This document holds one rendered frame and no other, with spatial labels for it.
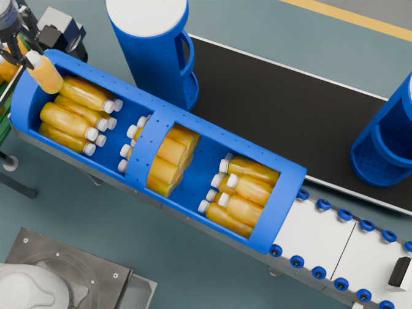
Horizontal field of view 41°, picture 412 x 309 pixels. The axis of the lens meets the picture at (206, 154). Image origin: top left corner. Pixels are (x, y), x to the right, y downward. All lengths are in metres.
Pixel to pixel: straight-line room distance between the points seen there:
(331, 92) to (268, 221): 1.39
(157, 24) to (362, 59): 1.45
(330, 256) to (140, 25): 0.99
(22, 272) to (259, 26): 2.03
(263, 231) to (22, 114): 0.79
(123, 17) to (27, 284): 0.96
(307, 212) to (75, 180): 1.42
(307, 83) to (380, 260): 1.21
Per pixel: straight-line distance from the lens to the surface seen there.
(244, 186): 1.60
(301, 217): 1.84
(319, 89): 2.81
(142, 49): 2.01
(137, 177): 1.62
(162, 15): 1.95
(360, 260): 1.86
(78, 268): 1.72
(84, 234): 2.83
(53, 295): 1.53
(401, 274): 1.73
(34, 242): 1.78
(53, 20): 2.23
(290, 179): 1.56
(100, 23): 3.17
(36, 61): 1.52
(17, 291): 1.48
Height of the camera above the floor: 2.73
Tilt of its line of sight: 75 degrees down
